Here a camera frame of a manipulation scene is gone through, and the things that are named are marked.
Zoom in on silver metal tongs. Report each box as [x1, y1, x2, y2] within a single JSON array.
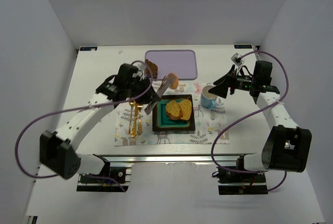
[[144, 73, 176, 115]]

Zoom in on small orange round bun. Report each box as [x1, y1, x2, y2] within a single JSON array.
[[168, 73, 178, 89]]

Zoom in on yellow herb bread slice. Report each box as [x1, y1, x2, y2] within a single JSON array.
[[178, 99, 193, 121]]

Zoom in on crusty yellow bread slice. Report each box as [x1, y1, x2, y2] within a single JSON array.
[[165, 100, 183, 120]]

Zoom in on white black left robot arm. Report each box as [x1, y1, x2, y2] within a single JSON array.
[[40, 63, 159, 179]]

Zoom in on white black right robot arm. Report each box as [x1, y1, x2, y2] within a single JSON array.
[[209, 61, 312, 173]]

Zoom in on dark brown bread slice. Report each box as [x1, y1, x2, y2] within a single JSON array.
[[145, 59, 158, 79]]

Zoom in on gold spoon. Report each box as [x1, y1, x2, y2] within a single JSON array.
[[128, 100, 136, 135]]

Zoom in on light blue mug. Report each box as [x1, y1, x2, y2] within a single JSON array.
[[200, 85, 217, 109]]

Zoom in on right blue corner label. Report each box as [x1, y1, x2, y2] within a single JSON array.
[[234, 44, 252, 49]]

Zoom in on blue corner label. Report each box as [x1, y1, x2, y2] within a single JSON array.
[[79, 46, 98, 51], [234, 44, 252, 49]]

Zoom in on black teal square plate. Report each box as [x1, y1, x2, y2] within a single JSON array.
[[152, 94, 196, 133]]

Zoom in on gold fork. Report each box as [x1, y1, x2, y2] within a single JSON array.
[[137, 104, 143, 135]]

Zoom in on gold knife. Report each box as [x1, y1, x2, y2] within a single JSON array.
[[131, 101, 138, 137]]

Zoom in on lilac rectangular tray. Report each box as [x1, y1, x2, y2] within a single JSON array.
[[145, 50, 198, 81]]

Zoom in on left blue corner label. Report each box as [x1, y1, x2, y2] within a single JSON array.
[[79, 46, 98, 51]]

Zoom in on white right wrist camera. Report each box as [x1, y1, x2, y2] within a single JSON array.
[[231, 53, 244, 67]]

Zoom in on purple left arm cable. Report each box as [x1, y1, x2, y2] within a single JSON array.
[[14, 60, 153, 192]]

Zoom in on aluminium rail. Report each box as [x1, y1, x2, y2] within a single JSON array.
[[101, 153, 250, 164]]

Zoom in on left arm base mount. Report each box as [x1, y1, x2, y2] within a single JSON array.
[[76, 165, 132, 192]]

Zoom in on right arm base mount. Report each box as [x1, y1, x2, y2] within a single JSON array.
[[212, 168, 268, 195]]

